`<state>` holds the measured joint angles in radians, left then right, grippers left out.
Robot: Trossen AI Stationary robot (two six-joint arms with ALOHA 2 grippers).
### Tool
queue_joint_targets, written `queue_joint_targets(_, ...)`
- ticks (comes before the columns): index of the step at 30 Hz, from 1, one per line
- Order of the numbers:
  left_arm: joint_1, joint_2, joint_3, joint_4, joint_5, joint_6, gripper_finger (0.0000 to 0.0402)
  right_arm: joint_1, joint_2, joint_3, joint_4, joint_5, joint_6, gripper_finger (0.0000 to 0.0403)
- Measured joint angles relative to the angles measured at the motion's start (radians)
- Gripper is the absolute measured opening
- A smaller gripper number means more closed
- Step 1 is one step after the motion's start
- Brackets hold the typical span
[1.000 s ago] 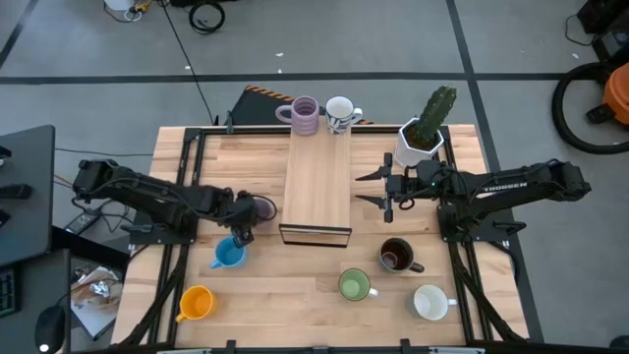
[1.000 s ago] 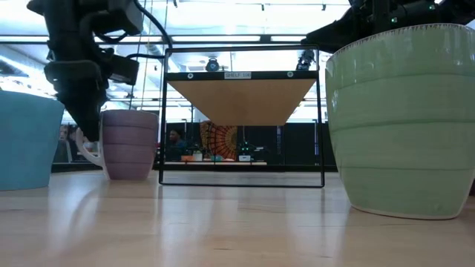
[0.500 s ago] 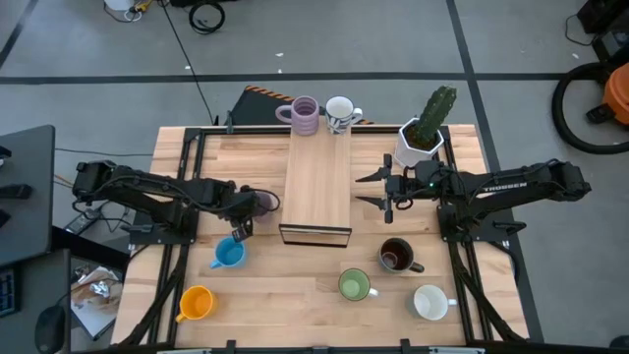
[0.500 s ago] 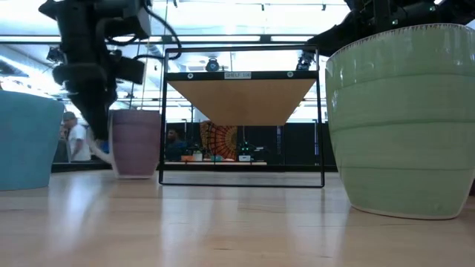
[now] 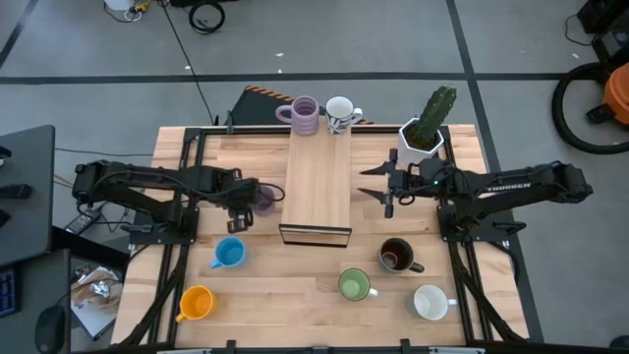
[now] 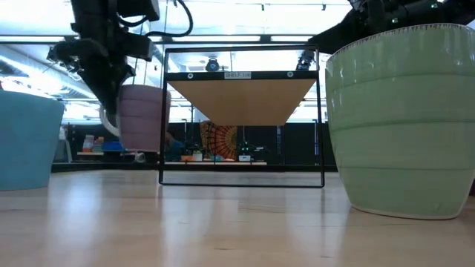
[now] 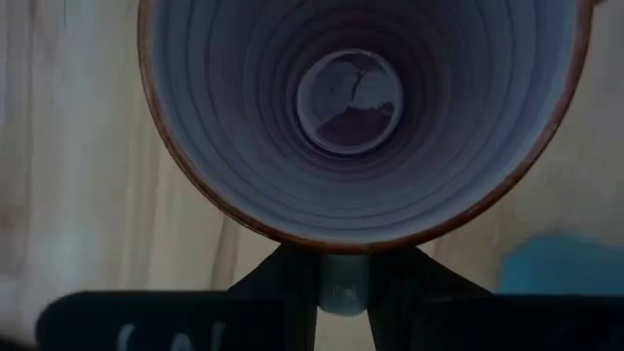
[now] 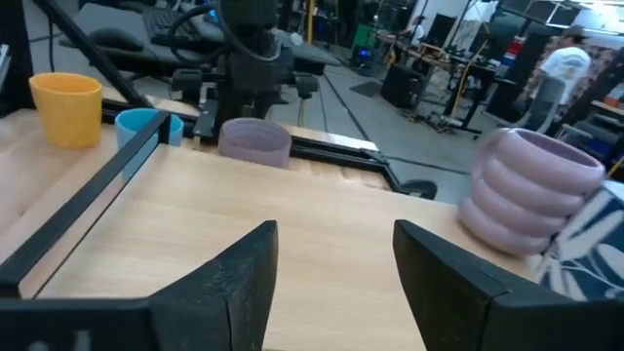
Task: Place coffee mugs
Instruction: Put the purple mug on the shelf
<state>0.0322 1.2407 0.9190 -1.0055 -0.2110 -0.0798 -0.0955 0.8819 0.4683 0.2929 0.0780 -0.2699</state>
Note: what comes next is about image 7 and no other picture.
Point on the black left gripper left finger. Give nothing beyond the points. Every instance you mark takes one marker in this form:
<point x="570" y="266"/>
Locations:
<point x="170" y="322"/>

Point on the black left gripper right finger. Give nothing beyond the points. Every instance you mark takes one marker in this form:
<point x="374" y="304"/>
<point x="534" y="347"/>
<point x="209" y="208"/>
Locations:
<point x="487" y="324"/>

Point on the light blue cup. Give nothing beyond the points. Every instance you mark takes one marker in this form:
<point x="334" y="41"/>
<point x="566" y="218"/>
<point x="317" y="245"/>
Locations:
<point x="560" y="265"/>

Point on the purple mug brown rim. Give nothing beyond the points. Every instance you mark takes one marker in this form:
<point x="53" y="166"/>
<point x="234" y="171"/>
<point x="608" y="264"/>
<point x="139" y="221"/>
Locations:
<point x="244" y="146"/>

